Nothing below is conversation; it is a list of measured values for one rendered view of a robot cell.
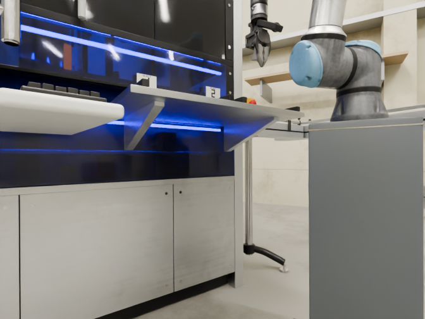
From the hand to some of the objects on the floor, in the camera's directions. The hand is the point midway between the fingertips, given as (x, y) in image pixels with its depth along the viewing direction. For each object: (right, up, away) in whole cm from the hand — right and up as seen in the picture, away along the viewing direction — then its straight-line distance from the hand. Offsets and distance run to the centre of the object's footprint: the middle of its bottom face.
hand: (262, 63), depth 105 cm
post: (-9, -110, +31) cm, 114 cm away
